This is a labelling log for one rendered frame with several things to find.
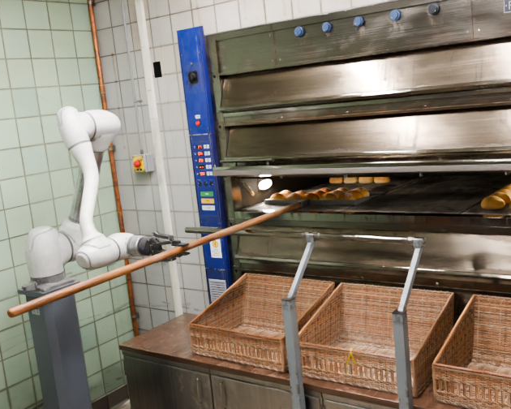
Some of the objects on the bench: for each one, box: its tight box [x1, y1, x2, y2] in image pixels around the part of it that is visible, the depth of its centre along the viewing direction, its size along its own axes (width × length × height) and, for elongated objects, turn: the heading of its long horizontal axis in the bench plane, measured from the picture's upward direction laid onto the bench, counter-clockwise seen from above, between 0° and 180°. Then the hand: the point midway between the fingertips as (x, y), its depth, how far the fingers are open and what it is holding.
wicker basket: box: [432, 295, 511, 409], centre depth 243 cm, size 49×56×28 cm
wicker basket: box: [188, 273, 335, 372], centre depth 315 cm, size 49×56×28 cm
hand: (180, 248), depth 263 cm, fingers closed on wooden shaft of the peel, 3 cm apart
